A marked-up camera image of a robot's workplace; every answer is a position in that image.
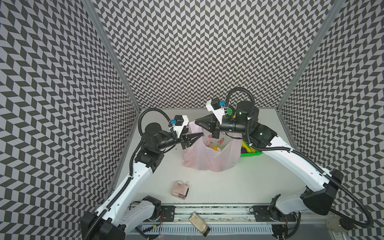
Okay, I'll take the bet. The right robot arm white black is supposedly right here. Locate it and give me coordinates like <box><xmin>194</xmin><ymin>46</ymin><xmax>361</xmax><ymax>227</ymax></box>
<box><xmin>195</xmin><ymin>87</ymin><xmax>374</xmax><ymax>228</ymax></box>

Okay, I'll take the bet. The pink plastic bag fruit print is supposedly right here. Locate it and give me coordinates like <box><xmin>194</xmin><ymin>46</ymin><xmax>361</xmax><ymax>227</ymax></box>
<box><xmin>182</xmin><ymin>122</ymin><xmax>242</xmax><ymax>172</ymax></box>

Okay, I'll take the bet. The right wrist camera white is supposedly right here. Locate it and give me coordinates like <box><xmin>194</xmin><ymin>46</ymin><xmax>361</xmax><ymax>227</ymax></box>
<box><xmin>206</xmin><ymin>98</ymin><xmax>228</xmax><ymax>124</ymax></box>

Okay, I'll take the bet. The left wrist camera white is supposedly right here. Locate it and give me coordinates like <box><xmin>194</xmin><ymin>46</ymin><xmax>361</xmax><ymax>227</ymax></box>
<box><xmin>169</xmin><ymin>115</ymin><xmax>189</xmax><ymax>140</ymax></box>

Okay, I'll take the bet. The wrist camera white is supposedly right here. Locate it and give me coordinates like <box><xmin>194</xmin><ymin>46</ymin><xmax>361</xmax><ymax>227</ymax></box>
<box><xmin>169</xmin><ymin>115</ymin><xmax>189</xmax><ymax>140</ymax></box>
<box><xmin>206</xmin><ymin>98</ymin><xmax>228</xmax><ymax>124</ymax></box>

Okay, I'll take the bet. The aluminium rail base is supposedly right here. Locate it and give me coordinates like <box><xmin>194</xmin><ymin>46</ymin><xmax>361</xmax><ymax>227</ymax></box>
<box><xmin>138</xmin><ymin>204</ymin><xmax>349</xmax><ymax>240</ymax></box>

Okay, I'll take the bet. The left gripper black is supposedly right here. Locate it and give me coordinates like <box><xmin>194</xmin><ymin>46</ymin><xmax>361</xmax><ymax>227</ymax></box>
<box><xmin>156</xmin><ymin>121</ymin><xmax>204</xmax><ymax>151</ymax></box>

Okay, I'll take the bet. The green plastic basket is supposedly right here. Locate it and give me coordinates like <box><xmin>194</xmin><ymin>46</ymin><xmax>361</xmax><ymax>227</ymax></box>
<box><xmin>225</xmin><ymin>105</ymin><xmax>262</xmax><ymax>157</ymax></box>

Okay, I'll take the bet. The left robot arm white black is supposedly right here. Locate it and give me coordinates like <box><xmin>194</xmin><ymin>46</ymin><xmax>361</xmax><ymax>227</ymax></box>
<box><xmin>80</xmin><ymin>108</ymin><xmax>203</xmax><ymax>240</ymax></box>

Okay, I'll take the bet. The black knob on block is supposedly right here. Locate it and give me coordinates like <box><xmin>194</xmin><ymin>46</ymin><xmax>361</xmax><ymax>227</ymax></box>
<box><xmin>339</xmin><ymin>218</ymin><xmax>355</xmax><ymax>232</ymax></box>

